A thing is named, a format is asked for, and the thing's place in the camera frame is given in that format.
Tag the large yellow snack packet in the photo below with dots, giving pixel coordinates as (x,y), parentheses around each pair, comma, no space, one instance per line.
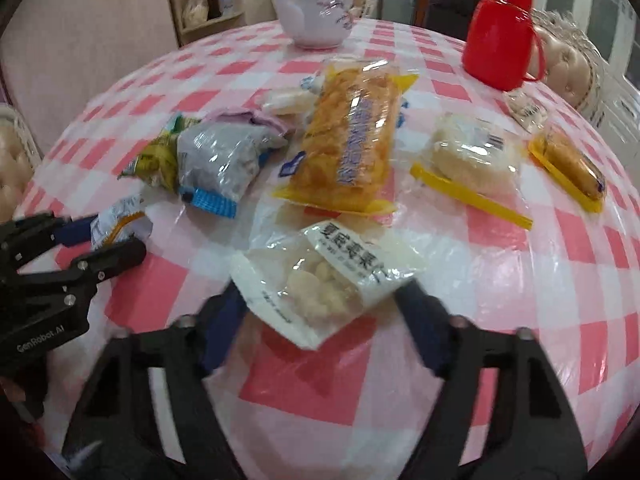
(340,145)

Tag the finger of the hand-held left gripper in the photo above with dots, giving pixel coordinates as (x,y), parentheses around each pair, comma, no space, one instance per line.
(75,230)
(112,260)

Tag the purple snack packet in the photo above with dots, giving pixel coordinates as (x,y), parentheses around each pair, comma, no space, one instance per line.
(265,122)

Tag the white glass-door cabinet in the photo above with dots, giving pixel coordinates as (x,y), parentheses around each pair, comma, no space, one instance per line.
(600,5)

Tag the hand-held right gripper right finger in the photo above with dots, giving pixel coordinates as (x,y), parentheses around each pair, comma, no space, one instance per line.
(425,332)

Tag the yellow tray cake packet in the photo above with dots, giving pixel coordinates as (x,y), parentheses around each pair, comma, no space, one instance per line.
(570,167)

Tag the small clear snack packet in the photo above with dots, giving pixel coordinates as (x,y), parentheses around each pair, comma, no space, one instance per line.
(527,110)

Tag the white rice cracker packet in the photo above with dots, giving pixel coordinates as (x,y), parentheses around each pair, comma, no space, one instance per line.
(287,100)

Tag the pink white checkered tablecloth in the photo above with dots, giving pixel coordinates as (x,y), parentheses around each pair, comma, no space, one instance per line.
(500,285)

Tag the clear bag on shelf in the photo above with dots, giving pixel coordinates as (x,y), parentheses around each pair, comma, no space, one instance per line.
(195,12)

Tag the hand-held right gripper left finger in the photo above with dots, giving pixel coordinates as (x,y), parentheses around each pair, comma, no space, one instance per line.
(225,332)

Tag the dark brown bottle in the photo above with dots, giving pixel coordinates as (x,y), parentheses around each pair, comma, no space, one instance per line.
(214,5)

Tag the white nut snack packet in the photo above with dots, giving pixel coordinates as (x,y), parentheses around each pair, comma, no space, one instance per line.
(320,280)

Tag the small clear jar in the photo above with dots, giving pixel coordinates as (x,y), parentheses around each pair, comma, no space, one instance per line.
(227,4)

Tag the small white blue snack packet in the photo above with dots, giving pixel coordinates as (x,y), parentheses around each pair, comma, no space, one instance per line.
(120,222)

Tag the green yellow snack packet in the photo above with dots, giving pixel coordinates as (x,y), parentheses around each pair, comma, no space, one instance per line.
(150,160)

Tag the round cake packet yellow strip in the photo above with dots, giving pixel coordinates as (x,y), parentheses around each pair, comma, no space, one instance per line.
(470,155)

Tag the clear grey blue-edged snack packet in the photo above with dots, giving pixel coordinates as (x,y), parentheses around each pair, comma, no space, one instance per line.
(220,165)

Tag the white floral teapot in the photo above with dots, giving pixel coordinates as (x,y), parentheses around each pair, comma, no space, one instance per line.
(315,10)

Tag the red thermos jug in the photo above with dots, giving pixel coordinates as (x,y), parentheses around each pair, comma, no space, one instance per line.
(495,40)

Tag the wooden corner shelf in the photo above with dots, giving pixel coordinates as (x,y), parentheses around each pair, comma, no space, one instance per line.
(200,35)

